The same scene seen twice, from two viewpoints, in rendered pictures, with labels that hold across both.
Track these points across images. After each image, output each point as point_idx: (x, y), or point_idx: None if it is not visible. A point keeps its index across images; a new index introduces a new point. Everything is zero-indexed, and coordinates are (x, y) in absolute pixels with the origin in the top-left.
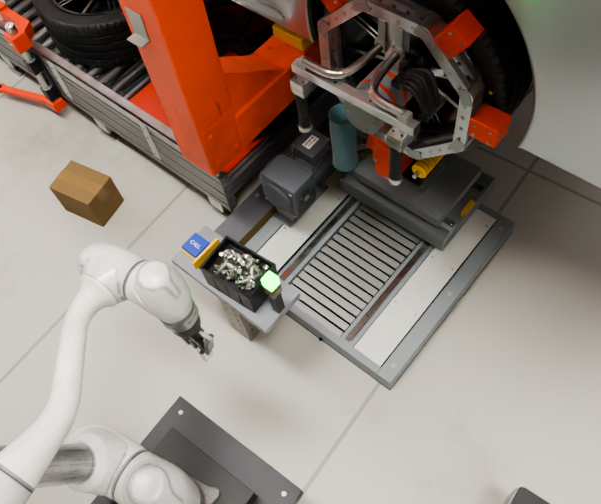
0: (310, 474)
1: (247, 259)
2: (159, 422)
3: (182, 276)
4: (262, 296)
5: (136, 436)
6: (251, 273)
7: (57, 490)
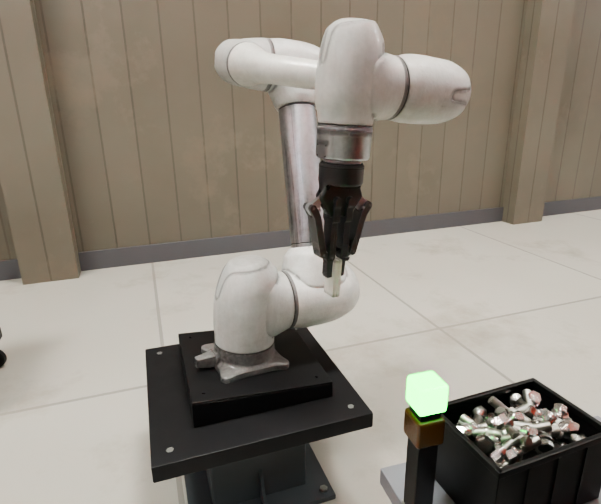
0: None
1: (531, 436)
2: (352, 388)
3: (352, 66)
4: (448, 472)
5: (388, 448)
6: (489, 428)
7: (371, 385)
